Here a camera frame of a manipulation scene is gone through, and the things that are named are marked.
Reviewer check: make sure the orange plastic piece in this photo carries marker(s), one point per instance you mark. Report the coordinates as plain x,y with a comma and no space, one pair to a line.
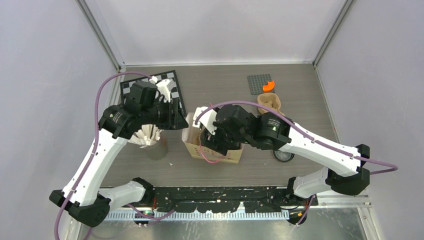
268,87

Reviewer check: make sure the black white chessboard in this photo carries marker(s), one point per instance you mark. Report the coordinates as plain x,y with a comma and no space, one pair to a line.
176,92

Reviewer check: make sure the brown cardboard cup carrier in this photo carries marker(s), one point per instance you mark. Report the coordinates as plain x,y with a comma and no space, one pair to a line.
270,100

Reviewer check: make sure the paper cakes gift bag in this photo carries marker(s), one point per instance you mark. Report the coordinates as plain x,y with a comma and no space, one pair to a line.
190,137

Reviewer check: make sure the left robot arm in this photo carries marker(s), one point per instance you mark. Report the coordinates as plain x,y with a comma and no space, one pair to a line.
147,103

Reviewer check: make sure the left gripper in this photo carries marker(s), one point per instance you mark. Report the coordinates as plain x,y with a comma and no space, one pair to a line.
175,120

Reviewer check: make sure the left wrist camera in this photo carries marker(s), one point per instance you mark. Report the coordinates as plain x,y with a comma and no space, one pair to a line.
164,88

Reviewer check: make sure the silver tin can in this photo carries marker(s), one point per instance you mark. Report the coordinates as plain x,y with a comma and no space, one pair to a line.
158,150

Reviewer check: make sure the grey lego baseplate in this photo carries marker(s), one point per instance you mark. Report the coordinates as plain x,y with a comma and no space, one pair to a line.
256,83

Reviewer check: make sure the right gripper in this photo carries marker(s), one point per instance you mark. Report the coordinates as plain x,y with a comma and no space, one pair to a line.
211,141

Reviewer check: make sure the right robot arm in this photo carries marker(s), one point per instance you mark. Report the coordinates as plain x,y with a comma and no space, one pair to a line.
343,171

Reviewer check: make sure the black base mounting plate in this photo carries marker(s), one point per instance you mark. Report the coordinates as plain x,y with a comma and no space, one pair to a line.
227,199

